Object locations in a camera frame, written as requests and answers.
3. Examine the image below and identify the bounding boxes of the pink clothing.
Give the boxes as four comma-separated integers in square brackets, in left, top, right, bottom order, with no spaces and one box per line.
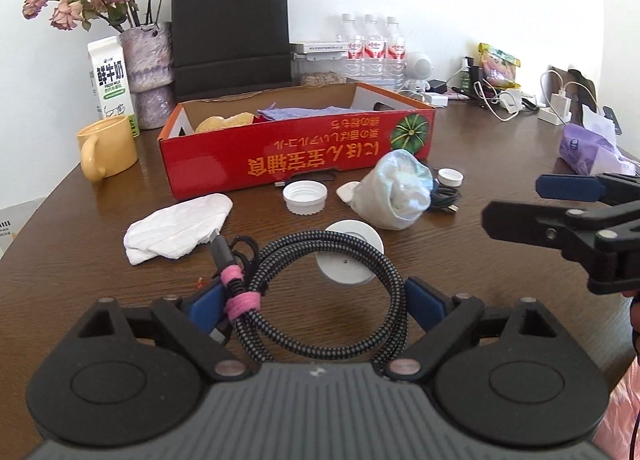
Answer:
[595,355,640,460]

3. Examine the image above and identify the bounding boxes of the yellow pink snack bag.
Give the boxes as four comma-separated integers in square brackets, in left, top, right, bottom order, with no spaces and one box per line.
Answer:
[477,42,522,90]

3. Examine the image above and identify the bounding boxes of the purple tissue pack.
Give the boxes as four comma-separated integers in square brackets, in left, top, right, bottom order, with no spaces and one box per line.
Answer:
[559,105,637,177]

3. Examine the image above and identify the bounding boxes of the white power adapter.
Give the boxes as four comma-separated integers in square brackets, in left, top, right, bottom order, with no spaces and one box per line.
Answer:
[537,95,573,127]

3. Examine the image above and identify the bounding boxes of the white round device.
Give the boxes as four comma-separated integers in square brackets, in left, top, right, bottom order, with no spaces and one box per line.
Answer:
[316,220,387,287]

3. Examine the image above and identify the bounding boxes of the white robot-shaped speaker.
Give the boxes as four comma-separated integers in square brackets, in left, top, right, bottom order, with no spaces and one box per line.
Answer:
[404,51,435,93]

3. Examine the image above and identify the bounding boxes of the white charging cable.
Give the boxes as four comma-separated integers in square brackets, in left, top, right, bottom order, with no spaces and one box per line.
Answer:
[472,80,516,122]

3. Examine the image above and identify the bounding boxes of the black braided cable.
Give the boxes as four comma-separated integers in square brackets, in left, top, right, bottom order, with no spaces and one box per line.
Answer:
[207,232,408,373]

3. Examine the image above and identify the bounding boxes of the bread roll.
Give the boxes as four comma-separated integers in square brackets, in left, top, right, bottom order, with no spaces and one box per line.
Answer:
[195,111,256,134]

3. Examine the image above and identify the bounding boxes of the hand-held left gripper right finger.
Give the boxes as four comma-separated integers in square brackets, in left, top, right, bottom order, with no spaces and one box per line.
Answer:
[385,277,558,383]

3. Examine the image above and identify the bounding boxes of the black multi-plug cable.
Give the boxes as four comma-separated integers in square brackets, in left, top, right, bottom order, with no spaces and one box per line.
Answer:
[429,180,463,215]

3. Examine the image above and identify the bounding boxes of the yellow mug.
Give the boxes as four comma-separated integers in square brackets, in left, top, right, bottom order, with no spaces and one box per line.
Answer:
[76,115,139,184]

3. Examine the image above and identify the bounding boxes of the black stand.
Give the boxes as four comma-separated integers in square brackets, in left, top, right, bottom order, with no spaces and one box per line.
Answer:
[465,56,483,93]

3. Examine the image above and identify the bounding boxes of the white milk carton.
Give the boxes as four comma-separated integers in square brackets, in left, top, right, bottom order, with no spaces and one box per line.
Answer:
[87,36,138,136]

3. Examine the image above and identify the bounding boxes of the black paper bag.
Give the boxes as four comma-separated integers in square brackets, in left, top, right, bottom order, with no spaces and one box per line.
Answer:
[171,0,292,103]

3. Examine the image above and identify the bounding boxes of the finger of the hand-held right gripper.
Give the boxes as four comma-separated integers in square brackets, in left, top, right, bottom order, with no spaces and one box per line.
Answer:
[481,200,640,296]
[535,172,640,208]

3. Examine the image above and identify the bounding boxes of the red cardboard box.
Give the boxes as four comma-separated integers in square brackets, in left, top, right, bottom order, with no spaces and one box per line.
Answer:
[159,81,436,200]

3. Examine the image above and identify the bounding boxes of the person's right hand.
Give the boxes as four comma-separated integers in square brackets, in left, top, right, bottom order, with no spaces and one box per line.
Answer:
[629,290,640,356]

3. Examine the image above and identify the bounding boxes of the purple textured vase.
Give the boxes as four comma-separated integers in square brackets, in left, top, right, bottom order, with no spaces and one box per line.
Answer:
[119,22,177,131]

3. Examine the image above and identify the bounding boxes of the white cloth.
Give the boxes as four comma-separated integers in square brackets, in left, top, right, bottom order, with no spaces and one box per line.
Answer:
[124,193,234,267]

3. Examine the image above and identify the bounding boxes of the flat white box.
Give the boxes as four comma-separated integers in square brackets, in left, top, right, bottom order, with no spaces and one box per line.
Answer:
[290,41,349,62]

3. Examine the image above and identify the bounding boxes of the clear plastic bag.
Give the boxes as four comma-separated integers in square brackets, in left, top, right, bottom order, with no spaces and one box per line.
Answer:
[352,150,435,232]

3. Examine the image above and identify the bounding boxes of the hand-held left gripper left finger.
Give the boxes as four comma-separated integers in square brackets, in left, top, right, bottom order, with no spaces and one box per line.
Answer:
[75,285,248,383]

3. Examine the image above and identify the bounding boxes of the medium white ribbed cap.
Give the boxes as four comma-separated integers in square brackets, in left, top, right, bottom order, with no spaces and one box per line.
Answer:
[282,181,328,216]

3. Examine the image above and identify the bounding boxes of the white adapter cable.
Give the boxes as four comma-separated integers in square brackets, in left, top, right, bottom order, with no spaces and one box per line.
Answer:
[540,69,601,111]

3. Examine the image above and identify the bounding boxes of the clear water bottle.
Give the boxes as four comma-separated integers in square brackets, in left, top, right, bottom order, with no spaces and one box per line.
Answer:
[336,13,363,83]
[382,16,407,88]
[361,14,386,83]

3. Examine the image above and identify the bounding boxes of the clear container with seeds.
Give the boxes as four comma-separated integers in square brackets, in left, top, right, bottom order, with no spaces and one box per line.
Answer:
[291,52,348,88]

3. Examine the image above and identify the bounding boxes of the purple knitted cloth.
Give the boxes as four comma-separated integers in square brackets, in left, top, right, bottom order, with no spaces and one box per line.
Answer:
[256,102,331,123]

